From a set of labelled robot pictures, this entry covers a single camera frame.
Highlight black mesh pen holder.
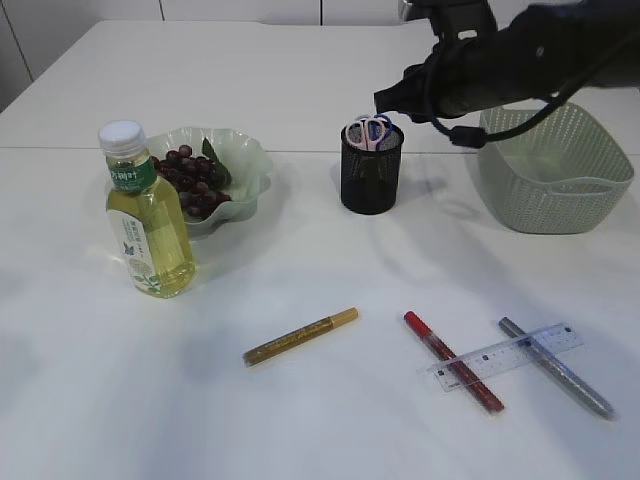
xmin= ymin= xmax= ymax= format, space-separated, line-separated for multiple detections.
xmin=340 ymin=122 xmax=404 ymax=215

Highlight silver glitter marker pen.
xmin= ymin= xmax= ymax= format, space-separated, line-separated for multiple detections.
xmin=498 ymin=317 xmax=617 ymax=421

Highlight jasmine tea bottle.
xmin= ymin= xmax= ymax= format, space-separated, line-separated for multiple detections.
xmin=98 ymin=120 xmax=196 ymax=299

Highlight gold glitter marker pen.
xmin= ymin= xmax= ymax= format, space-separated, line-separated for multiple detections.
xmin=243 ymin=307 xmax=359 ymax=367

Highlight red marker pen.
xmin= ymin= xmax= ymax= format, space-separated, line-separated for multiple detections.
xmin=404 ymin=311 xmax=505 ymax=414

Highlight blue scissors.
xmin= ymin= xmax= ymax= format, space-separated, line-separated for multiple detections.
xmin=370 ymin=114 xmax=393 ymax=151

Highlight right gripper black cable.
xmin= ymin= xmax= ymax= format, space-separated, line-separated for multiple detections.
xmin=422 ymin=29 xmax=640 ymax=150

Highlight light green wavy plate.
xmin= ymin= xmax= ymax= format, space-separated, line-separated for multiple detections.
xmin=147 ymin=127 xmax=273 ymax=236

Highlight clear plastic ruler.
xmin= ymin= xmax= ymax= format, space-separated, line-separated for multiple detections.
xmin=419 ymin=323 xmax=583 ymax=392

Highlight green woven plastic basket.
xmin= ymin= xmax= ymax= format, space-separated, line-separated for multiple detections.
xmin=477 ymin=103 xmax=635 ymax=235

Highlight dark red grape bunch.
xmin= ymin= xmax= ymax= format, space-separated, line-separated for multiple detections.
xmin=151 ymin=138 xmax=232 ymax=221

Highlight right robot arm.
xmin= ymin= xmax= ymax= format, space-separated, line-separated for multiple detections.
xmin=374 ymin=1 xmax=639 ymax=123

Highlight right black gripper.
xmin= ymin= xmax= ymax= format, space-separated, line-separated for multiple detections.
xmin=374 ymin=1 xmax=565 ymax=123

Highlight small pink scissors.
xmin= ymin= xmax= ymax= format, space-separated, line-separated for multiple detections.
xmin=344 ymin=116 xmax=375 ymax=151

